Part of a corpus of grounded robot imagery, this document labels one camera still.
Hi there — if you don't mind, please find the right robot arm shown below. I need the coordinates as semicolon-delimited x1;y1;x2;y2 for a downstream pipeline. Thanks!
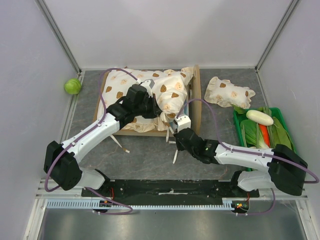
174;128;308;197

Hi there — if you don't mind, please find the green cabbage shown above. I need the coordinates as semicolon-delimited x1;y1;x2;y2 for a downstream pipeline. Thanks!
64;78;82;95

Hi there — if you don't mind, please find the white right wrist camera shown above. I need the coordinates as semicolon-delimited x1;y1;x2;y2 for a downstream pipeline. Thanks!
173;114;191;133

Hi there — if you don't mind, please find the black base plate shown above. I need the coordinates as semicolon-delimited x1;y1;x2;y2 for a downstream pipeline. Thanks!
96;179;260;205

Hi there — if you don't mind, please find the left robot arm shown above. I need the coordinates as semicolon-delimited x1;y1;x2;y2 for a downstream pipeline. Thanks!
44;79;162;197

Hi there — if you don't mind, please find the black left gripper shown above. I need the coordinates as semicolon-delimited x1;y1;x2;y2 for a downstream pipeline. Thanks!
133;93;163;119

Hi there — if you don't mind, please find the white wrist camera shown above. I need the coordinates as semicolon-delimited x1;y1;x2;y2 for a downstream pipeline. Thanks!
136;78;155;97
173;114;191;133

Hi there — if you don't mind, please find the white radish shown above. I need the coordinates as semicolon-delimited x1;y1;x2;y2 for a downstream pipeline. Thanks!
246;109;274;126

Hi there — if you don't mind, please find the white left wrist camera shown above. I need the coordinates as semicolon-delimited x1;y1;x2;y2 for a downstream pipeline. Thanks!
136;78;155;97

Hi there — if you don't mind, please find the blue white striped mattress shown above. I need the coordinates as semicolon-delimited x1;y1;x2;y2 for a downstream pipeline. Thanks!
178;101;190;117

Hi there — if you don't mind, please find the bear print cream quilt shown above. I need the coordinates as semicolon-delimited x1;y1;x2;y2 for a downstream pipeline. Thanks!
95;67;195;137

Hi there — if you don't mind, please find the orange carrot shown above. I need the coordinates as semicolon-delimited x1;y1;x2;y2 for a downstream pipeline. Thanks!
258;124;270;147

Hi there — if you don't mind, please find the wooden pet bed frame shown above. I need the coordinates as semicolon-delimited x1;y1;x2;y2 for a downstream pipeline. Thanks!
93;65;202;137

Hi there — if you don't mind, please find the bear print small pillow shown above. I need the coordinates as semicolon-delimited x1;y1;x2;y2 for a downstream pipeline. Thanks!
204;76;256;109

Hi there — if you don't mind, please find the green plastic basket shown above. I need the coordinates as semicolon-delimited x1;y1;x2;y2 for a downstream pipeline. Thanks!
232;106;301;173

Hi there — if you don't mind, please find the white cable duct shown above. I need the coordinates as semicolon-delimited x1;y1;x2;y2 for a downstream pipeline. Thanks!
46;198;249;211

